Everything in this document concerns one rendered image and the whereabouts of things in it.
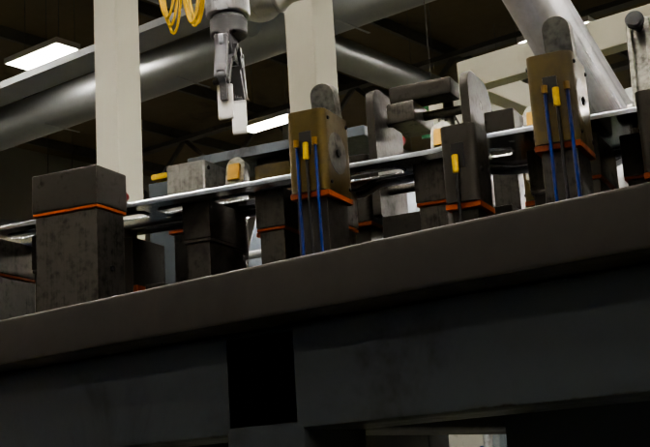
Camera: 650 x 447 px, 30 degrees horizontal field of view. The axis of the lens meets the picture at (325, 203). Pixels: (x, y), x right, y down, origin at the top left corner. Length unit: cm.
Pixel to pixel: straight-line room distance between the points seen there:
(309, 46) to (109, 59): 429
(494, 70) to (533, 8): 665
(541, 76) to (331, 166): 32
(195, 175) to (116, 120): 380
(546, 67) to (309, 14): 874
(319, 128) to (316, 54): 846
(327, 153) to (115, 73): 438
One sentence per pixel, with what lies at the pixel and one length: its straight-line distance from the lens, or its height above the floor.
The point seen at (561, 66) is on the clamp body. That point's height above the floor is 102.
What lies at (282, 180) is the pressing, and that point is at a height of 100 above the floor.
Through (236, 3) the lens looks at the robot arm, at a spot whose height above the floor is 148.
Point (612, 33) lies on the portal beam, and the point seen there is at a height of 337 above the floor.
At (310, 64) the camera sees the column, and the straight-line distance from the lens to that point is 1009.
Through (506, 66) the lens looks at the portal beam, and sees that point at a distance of 873.
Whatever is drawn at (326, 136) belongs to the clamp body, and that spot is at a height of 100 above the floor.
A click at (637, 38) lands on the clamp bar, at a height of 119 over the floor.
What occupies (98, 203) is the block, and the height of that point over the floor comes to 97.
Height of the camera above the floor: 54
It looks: 13 degrees up
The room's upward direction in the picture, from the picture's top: 4 degrees counter-clockwise
